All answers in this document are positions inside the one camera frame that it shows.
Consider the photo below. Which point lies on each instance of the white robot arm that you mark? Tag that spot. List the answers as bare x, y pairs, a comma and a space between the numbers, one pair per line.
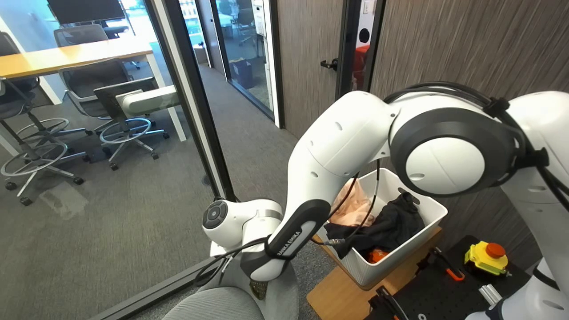
441, 142

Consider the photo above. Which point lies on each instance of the white plastic laundry basket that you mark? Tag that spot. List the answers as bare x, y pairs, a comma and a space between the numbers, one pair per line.
382, 187

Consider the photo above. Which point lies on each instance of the peach pink garment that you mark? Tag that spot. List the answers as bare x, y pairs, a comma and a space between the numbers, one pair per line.
352, 205

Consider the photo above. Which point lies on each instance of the dark navy garment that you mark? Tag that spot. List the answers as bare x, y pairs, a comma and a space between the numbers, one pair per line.
395, 224

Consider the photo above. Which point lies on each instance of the orange garment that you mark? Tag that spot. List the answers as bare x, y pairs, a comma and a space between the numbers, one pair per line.
377, 254

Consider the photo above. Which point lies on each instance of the light wooden stand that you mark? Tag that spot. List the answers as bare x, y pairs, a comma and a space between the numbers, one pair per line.
338, 297

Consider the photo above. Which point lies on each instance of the black office chair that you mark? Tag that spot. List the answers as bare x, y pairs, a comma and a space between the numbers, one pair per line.
92, 91

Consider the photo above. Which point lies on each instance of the yellow emergency stop button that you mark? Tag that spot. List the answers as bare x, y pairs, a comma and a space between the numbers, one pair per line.
487, 256

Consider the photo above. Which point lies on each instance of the grey office chair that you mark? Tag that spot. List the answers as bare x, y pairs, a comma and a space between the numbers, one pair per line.
41, 146

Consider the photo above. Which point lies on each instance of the wooden office desk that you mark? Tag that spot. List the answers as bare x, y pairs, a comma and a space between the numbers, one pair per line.
74, 55

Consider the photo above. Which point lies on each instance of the black door frame post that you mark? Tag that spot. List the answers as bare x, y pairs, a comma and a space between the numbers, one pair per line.
169, 25

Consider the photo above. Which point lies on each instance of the orange handled tool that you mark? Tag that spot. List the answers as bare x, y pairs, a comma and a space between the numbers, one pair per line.
448, 267

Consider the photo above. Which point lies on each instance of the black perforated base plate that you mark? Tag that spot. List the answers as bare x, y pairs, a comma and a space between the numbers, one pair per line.
432, 295

